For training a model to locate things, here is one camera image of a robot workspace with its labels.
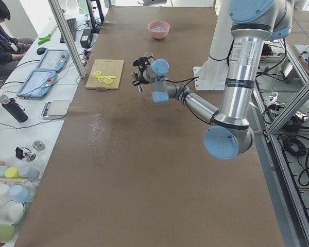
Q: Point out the seated person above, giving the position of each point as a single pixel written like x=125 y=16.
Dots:
x=12 y=50

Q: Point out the lemon slice near handle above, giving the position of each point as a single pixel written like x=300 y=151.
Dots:
x=108 y=81

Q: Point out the mint green cup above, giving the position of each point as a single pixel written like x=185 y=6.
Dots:
x=3 y=170

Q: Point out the white cup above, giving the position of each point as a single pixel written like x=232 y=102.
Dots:
x=4 y=192

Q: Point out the green handled tool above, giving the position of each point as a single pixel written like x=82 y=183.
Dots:
x=47 y=38

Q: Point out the blue teach pendant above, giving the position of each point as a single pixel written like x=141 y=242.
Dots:
x=53 y=59
x=37 y=84

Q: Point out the grey blue cup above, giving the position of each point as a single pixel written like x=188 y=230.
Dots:
x=29 y=173

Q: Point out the white plate green rim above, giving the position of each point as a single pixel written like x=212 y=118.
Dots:
x=11 y=213

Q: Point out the pink bowl of ice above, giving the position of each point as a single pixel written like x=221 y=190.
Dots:
x=159 y=29

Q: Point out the light blue cup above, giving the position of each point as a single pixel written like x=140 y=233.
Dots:
x=19 y=193

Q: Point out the yellow cup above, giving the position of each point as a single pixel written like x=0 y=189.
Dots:
x=12 y=173

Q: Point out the far lemon slice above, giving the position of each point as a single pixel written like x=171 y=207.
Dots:
x=97 y=74

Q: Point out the white camera pole base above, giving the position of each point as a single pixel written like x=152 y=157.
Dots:
x=212 y=74

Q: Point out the black water bottle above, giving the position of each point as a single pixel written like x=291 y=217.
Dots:
x=10 y=105

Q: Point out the black computer mouse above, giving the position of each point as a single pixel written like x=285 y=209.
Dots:
x=41 y=50

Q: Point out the kitchen scale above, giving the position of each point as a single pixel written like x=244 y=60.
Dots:
x=55 y=109

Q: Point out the black clip with steel weight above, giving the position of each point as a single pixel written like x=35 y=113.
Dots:
x=24 y=153

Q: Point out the steel calibration weight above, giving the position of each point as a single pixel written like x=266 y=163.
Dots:
x=38 y=145

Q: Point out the lower blue teach pendant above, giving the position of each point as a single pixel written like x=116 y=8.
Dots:
x=37 y=84

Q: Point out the bamboo cutting board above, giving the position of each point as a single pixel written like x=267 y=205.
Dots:
x=108 y=67

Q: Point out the middle lemon slice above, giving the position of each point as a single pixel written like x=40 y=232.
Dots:
x=101 y=78

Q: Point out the clear wine glass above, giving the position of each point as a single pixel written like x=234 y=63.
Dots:
x=148 y=55

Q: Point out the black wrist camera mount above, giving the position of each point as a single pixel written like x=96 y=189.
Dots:
x=144 y=61

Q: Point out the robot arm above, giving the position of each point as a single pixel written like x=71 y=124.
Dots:
x=229 y=134

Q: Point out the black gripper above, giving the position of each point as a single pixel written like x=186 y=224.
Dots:
x=140 y=77

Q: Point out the aluminium frame post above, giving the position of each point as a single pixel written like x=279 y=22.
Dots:
x=65 y=31

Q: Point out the upper blue teach pendant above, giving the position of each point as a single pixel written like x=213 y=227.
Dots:
x=53 y=59

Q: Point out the black power adapter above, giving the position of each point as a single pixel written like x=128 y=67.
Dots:
x=86 y=38

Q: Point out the green bowl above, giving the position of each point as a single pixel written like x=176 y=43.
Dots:
x=6 y=232

